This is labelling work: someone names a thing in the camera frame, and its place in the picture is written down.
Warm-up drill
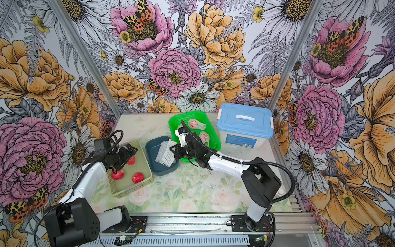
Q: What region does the bare red apple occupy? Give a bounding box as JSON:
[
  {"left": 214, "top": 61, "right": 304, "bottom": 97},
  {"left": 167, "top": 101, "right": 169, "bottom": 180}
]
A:
[
  {"left": 111, "top": 170, "right": 124, "bottom": 181},
  {"left": 132, "top": 172, "right": 145, "bottom": 184},
  {"left": 127, "top": 156, "right": 136, "bottom": 165}
]

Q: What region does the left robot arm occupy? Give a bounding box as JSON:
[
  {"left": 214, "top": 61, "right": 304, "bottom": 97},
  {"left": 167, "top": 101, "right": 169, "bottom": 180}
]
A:
[{"left": 43, "top": 130, "right": 138, "bottom": 247}]

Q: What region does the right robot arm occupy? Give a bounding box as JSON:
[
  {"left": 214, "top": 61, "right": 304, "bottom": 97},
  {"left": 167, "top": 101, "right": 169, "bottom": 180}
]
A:
[{"left": 169, "top": 121, "right": 296, "bottom": 232}]

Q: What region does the dark teal plastic tub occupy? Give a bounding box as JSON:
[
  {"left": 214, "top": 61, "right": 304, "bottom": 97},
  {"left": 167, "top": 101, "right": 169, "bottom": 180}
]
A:
[{"left": 146, "top": 136, "right": 179, "bottom": 176}]

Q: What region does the pale green perforated basket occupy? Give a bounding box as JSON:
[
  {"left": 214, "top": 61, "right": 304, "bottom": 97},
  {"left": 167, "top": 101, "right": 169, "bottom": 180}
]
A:
[{"left": 107, "top": 139, "right": 153, "bottom": 198}]

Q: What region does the bright green plastic basket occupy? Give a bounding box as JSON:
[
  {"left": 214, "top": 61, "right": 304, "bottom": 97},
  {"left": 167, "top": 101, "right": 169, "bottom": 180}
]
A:
[{"left": 169, "top": 111, "right": 221, "bottom": 167}]

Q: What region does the blue lidded storage box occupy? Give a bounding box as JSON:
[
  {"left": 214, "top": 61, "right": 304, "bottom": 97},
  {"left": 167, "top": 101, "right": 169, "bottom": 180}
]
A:
[{"left": 217, "top": 103, "right": 274, "bottom": 149}]

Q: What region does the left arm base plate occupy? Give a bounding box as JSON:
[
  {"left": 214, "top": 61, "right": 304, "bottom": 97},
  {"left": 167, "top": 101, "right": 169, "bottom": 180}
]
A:
[{"left": 103, "top": 216, "right": 148, "bottom": 234}]

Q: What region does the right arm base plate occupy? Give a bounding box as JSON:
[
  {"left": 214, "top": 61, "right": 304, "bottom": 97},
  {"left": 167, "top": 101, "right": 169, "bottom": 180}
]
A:
[{"left": 230, "top": 215, "right": 275, "bottom": 232}]

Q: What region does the aluminium front rail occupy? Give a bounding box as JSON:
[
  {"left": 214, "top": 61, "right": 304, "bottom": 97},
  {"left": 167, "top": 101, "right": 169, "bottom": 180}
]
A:
[{"left": 77, "top": 213, "right": 325, "bottom": 247}]

